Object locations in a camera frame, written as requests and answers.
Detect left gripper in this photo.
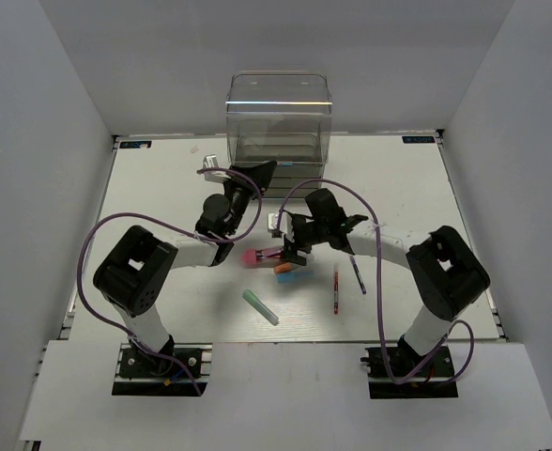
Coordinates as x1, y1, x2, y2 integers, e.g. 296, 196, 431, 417
222, 160, 276, 236

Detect clear drawer organizer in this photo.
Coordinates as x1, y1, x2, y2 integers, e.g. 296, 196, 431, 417
225, 70, 333, 189

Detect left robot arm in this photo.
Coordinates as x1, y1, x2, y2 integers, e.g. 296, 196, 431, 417
93, 157, 277, 375

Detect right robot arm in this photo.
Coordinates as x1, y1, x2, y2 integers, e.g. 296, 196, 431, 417
268, 188, 491, 375

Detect orange capped highlighter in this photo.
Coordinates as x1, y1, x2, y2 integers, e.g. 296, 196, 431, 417
273, 262, 299, 275

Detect blue capped highlighter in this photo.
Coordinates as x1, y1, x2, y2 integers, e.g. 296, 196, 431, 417
276, 270, 315, 284

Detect red pen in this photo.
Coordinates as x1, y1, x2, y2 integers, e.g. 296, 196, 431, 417
333, 263, 340, 315

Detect blue purple pen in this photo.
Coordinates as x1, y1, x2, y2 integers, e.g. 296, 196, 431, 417
348, 255, 367, 296

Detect green capped highlighter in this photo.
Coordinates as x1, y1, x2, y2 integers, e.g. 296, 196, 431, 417
242, 289, 279, 326

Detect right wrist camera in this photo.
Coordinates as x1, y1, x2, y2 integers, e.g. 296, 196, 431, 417
268, 211, 294, 241

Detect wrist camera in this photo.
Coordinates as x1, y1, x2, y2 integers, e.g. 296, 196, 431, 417
268, 211, 294, 241
196, 154, 229, 183

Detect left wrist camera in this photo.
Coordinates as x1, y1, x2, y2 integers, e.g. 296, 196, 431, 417
196, 154, 229, 183

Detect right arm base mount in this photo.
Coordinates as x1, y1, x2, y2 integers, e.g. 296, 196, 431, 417
359, 345, 460, 400

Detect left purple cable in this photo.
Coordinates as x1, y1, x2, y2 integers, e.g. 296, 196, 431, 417
76, 167, 264, 396

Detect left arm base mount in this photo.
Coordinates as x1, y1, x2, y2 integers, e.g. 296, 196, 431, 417
112, 344, 212, 397

